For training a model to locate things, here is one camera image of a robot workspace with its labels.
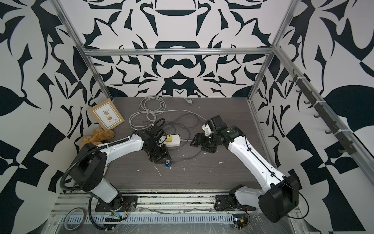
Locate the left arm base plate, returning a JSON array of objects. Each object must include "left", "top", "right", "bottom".
[{"left": 94, "top": 196, "right": 138, "bottom": 212}]

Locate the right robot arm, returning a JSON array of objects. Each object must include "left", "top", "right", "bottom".
[{"left": 191, "top": 116, "right": 299, "bottom": 223}]

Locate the blue mp3 player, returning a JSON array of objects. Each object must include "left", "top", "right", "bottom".
[{"left": 165, "top": 160, "right": 171, "bottom": 168}]

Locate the grey USB cable green charger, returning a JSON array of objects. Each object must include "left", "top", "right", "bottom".
[{"left": 160, "top": 113, "right": 203, "bottom": 139}]

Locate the tape roll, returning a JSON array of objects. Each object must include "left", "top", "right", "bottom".
[{"left": 63, "top": 208, "right": 87, "bottom": 231}]

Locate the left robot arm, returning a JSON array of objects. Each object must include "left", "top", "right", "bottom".
[{"left": 60, "top": 118, "right": 171, "bottom": 213}]

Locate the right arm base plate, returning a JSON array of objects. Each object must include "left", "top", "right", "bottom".
[{"left": 214, "top": 195, "right": 256, "bottom": 211}]

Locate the black wall hook rack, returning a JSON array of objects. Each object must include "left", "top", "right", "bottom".
[{"left": 290, "top": 69, "right": 360, "bottom": 155}]

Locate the white power strip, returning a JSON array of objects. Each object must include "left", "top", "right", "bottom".
[{"left": 163, "top": 134, "right": 181, "bottom": 148}]

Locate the small circuit board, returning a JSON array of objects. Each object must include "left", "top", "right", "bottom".
[{"left": 233, "top": 213, "right": 250, "bottom": 230}]

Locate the yellow USB wall charger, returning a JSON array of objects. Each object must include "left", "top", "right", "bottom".
[{"left": 165, "top": 135, "right": 172, "bottom": 142}]

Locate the wooden picture frame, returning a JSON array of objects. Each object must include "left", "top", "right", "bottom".
[{"left": 89, "top": 99, "right": 125, "bottom": 130}]

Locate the brown teddy bear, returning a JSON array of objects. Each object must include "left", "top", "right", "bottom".
[{"left": 80, "top": 128, "right": 115, "bottom": 149}]

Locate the grey USB cable pink charger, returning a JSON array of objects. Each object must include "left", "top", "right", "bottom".
[{"left": 168, "top": 139, "right": 202, "bottom": 163}]

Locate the white power strip cord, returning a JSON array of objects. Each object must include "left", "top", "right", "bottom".
[{"left": 128, "top": 95, "right": 208, "bottom": 142}]

